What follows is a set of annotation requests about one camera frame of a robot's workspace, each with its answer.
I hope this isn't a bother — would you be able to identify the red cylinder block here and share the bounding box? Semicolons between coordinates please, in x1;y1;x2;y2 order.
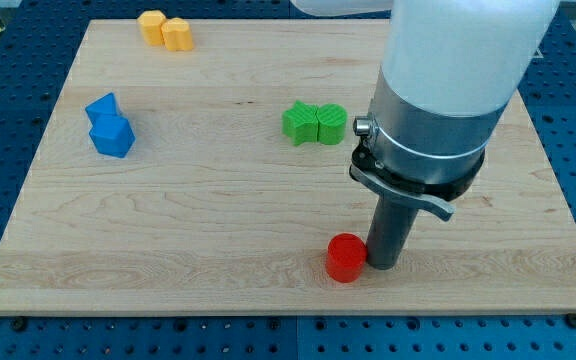
325;233;367;283

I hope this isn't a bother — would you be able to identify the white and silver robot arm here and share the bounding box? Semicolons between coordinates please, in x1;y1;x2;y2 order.
293;0;559;184

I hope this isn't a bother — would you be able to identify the green star block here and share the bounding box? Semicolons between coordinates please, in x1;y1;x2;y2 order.
282;100;319;146

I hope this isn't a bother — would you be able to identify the green cylinder block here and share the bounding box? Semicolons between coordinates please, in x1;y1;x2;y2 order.
316;103;348;145

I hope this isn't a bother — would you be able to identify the wooden board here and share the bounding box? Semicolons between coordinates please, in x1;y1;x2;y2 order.
0;20;576;317

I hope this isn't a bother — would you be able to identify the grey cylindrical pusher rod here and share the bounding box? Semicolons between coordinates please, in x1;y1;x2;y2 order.
366;197;418;270

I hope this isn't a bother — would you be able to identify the black quick-release clamp with lever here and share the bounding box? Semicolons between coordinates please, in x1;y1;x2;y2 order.
349;144;485;221

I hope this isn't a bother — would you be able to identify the blue cube block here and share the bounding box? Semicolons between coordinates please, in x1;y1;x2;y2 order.
89;115;135;158

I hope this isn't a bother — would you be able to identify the yellow heart block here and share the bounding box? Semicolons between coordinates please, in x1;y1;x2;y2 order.
161;17;195;51

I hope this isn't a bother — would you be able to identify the blue triangle block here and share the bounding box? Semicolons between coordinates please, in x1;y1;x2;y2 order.
85;92;121;125

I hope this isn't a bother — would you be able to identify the yellow hexagon block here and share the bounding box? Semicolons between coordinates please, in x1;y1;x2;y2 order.
137;10;167;46

